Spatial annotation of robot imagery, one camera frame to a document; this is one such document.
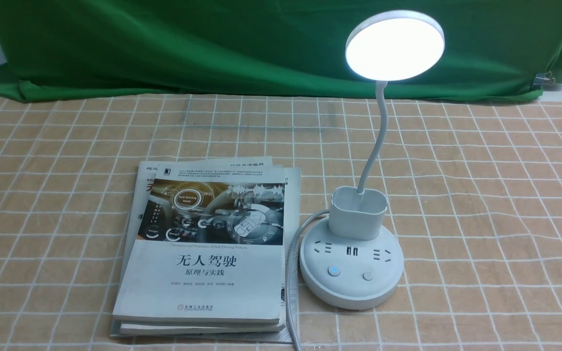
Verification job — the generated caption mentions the white desk lamp with socket base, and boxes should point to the white desk lamp with socket base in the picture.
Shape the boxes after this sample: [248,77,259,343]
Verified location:
[299,10,445,311]

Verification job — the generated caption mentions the top book self-driving cover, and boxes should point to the top book self-driving cover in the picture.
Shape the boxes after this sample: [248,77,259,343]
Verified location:
[112,163,287,324]

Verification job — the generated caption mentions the middle white book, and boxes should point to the middle white book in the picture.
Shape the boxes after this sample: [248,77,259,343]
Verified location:
[117,157,301,325]

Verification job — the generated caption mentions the green backdrop cloth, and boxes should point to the green backdrop cloth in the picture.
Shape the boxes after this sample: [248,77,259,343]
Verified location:
[0,0,562,102]

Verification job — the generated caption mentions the metal binder clip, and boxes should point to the metal binder clip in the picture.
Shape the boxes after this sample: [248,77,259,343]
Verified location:
[531,72,556,89]

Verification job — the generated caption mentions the white lamp power cable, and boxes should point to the white lamp power cable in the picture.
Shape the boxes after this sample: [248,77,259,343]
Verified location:
[285,210,331,351]

